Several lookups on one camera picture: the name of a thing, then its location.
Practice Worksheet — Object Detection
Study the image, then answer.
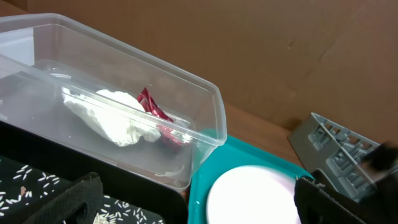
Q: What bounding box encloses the red snack wrapper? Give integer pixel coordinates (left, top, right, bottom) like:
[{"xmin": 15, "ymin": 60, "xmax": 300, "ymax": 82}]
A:
[{"xmin": 137, "ymin": 88, "xmax": 190, "ymax": 152}]

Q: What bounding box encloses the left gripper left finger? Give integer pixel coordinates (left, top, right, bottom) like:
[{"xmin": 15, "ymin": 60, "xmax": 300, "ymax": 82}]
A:
[{"xmin": 6, "ymin": 172, "xmax": 103, "ymax": 224}]

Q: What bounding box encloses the large pink plate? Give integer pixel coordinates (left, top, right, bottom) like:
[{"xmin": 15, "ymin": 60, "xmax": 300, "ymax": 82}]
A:
[{"xmin": 206, "ymin": 166, "xmax": 300, "ymax": 224}]

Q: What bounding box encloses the white rice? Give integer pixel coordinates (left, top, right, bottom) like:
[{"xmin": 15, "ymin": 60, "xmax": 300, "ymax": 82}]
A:
[{"xmin": 1, "ymin": 160, "xmax": 165, "ymax": 224}]

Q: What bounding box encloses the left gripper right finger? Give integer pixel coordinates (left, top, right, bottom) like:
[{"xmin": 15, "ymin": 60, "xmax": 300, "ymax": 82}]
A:
[{"xmin": 294, "ymin": 171, "xmax": 397, "ymax": 224}]

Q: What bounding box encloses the cardboard box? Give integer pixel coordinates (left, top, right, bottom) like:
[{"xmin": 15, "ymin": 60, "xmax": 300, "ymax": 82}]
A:
[{"xmin": 14, "ymin": 0, "xmax": 397, "ymax": 142}]

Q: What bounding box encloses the grey dish rack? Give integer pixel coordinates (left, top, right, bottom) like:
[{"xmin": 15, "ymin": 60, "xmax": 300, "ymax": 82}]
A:
[{"xmin": 288, "ymin": 113, "xmax": 379, "ymax": 201}]

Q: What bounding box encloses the white napkin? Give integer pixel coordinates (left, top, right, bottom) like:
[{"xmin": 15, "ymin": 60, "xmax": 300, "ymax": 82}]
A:
[{"xmin": 62, "ymin": 88, "xmax": 161, "ymax": 147}]

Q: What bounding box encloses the clear plastic bin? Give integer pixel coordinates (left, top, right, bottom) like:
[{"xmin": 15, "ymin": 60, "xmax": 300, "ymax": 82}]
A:
[{"xmin": 1, "ymin": 14, "xmax": 227, "ymax": 191}]

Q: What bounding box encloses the teal plastic tray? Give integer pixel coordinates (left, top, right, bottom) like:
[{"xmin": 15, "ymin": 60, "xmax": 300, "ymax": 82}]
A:
[{"xmin": 187, "ymin": 136, "xmax": 310, "ymax": 224}]

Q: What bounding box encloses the black rectangular tray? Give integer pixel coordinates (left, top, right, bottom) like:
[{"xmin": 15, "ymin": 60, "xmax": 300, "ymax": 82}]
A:
[{"xmin": 1, "ymin": 123, "xmax": 188, "ymax": 224}]

